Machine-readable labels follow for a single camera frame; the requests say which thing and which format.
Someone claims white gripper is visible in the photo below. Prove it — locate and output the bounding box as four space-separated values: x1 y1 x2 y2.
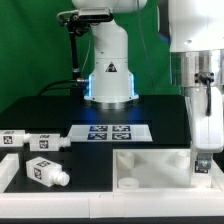
185 87 224 153

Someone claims white square tabletop part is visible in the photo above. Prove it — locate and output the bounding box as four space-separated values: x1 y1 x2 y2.
113 149 224 192

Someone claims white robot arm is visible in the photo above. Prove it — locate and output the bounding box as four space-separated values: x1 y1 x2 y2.
72 0 224 153

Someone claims white base tag plate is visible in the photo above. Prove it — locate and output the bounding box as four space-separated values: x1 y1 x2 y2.
68 124 153 142

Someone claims white U-shaped fence frame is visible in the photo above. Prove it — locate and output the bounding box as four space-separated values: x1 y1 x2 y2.
0 151 224 220

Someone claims black cable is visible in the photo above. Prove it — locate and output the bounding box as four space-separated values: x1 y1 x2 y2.
38 78 89 97

